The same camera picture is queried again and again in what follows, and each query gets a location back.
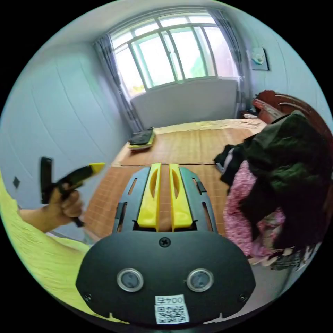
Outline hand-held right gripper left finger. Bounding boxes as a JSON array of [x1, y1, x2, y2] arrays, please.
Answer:
[[137, 162, 162, 232]]

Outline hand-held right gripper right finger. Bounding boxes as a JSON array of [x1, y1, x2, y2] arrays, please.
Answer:
[[169, 163, 194, 232]]

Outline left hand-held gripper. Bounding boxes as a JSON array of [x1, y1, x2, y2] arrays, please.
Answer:
[[53, 162, 106, 228]]

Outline person's left forearm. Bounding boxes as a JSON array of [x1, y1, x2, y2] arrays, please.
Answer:
[[18, 207, 50, 234]]

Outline person's left hand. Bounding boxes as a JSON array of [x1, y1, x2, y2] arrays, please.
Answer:
[[43, 183, 84, 233]]

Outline folded black and yellow clothes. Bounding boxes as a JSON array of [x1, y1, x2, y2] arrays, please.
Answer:
[[127, 127, 157, 152]]

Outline bed with woven mat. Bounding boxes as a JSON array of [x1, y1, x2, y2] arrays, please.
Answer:
[[83, 89, 332, 244]]

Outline grey curtain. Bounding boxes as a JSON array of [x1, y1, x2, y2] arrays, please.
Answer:
[[207, 8, 255, 116], [93, 34, 144, 133]]

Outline pile of clothes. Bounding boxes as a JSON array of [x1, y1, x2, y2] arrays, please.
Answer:
[[213, 110, 331, 272]]

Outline window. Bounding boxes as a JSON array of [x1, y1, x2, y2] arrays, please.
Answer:
[[110, 14, 240, 93]]

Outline wall picture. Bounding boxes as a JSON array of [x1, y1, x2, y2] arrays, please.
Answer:
[[250, 46, 270, 71]]

